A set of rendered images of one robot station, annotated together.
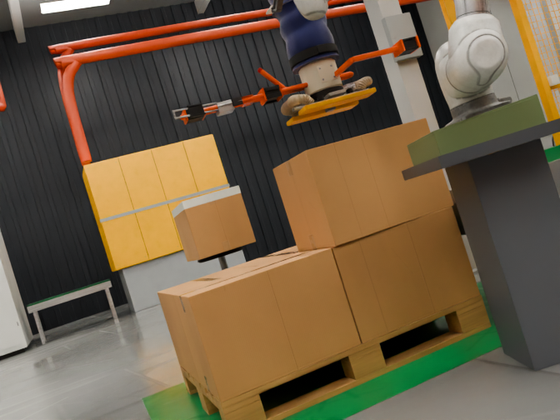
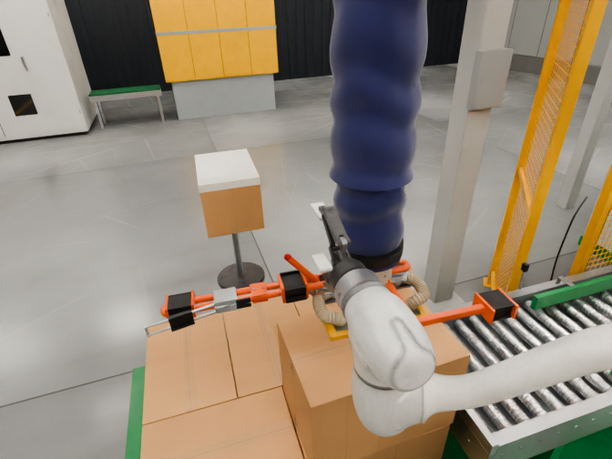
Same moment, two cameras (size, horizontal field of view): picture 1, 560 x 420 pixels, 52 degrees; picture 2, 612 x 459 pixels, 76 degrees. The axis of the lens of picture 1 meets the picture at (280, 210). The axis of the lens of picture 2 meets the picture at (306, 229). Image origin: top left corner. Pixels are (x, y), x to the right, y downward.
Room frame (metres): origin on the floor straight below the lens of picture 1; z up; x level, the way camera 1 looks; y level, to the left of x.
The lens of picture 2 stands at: (1.54, -0.22, 2.04)
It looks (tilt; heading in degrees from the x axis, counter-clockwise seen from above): 31 degrees down; 3
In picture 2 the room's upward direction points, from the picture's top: 2 degrees counter-clockwise
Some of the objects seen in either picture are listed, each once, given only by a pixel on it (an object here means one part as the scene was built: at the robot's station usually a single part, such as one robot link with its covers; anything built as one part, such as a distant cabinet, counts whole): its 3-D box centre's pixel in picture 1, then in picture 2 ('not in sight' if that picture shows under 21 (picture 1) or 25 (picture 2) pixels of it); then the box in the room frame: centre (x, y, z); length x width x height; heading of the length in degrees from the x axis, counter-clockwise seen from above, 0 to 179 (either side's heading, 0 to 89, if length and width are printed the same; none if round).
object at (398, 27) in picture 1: (402, 37); (489, 79); (3.83, -1.12, 1.62); 0.20 x 0.05 x 0.30; 109
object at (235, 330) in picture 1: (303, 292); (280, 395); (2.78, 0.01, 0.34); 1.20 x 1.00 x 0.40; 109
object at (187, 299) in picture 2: (193, 114); (180, 305); (2.43, 0.23, 1.24); 0.08 x 0.07 x 0.05; 107
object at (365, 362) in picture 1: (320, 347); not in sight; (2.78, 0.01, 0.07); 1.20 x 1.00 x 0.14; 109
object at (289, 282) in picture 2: (270, 95); (292, 286); (2.52, -0.11, 1.24); 0.10 x 0.08 x 0.06; 17
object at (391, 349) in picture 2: not in sight; (389, 343); (1.98, -0.32, 1.57); 0.16 x 0.11 x 0.13; 20
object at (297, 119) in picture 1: (322, 109); not in sight; (2.69, -0.32, 1.14); 0.34 x 0.10 x 0.05; 107
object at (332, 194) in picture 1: (360, 187); (365, 372); (2.59, -0.37, 0.74); 0.60 x 0.40 x 0.40; 111
